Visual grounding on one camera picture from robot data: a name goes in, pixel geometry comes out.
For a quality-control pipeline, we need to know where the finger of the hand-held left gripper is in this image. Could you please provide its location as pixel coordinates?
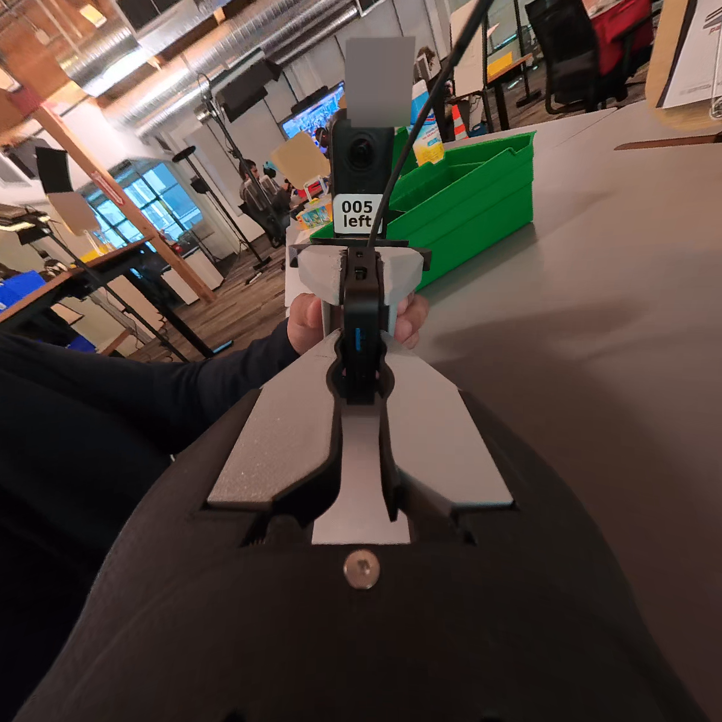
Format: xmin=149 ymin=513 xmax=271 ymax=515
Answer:
xmin=379 ymin=250 xmax=425 ymax=335
xmin=297 ymin=248 xmax=347 ymax=335

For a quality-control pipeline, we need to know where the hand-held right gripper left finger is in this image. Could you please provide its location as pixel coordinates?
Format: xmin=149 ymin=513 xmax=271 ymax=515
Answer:
xmin=206 ymin=330 xmax=345 ymax=525

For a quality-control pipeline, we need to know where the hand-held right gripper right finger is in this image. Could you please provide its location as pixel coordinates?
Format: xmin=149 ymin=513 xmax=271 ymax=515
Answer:
xmin=378 ymin=333 xmax=515 ymax=522

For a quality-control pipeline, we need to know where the thin black cable copper plug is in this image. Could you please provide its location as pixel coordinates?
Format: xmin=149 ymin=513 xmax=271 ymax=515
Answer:
xmin=366 ymin=0 xmax=496 ymax=252

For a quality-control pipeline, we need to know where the green storage bin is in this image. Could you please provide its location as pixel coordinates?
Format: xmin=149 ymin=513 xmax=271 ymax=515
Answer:
xmin=309 ymin=131 xmax=537 ymax=291

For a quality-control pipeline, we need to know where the person's left forearm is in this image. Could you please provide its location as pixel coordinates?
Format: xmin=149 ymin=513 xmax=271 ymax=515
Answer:
xmin=0 ymin=319 xmax=300 ymax=452

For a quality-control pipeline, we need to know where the person's left hand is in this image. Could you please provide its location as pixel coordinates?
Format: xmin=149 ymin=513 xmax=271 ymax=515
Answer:
xmin=287 ymin=292 xmax=431 ymax=357

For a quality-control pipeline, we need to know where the cardboard box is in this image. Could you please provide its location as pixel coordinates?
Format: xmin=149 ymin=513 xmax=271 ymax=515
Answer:
xmin=270 ymin=131 xmax=332 ymax=184

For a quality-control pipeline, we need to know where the television screen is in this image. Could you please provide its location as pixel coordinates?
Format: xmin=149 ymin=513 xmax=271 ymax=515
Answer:
xmin=281 ymin=82 xmax=346 ymax=142

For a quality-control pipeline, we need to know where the yellow printed box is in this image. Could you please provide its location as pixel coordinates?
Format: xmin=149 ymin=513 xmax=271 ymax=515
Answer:
xmin=411 ymin=93 xmax=446 ymax=167

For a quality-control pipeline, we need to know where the white sign board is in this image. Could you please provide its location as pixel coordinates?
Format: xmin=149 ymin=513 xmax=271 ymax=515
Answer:
xmin=448 ymin=0 xmax=503 ymax=99

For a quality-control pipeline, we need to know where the black studio light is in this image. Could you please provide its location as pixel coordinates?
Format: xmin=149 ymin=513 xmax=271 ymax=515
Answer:
xmin=214 ymin=56 xmax=283 ymax=122

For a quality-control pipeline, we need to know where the yellow bin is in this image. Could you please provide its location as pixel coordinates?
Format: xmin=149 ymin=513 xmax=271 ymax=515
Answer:
xmin=486 ymin=53 xmax=534 ymax=80

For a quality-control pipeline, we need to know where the black round top stand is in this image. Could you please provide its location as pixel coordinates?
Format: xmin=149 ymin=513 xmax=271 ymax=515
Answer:
xmin=172 ymin=146 xmax=272 ymax=272

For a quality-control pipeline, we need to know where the window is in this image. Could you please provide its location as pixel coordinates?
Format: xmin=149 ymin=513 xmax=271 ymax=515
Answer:
xmin=79 ymin=161 xmax=204 ymax=249

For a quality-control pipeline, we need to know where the black chair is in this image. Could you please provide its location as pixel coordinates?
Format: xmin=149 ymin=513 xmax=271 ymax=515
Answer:
xmin=525 ymin=0 xmax=655 ymax=114

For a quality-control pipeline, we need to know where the wooden top desk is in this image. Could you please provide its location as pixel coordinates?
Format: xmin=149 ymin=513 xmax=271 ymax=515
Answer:
xmin=0 ymin=237 xmax=215 ymax=362

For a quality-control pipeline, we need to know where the blue plastic bin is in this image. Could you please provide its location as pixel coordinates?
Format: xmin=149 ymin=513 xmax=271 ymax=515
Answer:
xmin=0 ymin=270 xmax=46 ymax=311

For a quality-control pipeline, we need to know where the wooden stand board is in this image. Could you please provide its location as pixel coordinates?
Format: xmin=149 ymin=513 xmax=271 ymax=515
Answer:
xmin=645 ymin=0 xmax=722 ymax=133

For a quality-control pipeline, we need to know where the metal duct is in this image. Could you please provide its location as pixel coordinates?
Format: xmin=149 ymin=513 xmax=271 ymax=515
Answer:
xmin=56 ymin=0 xmax=367 ymax=114

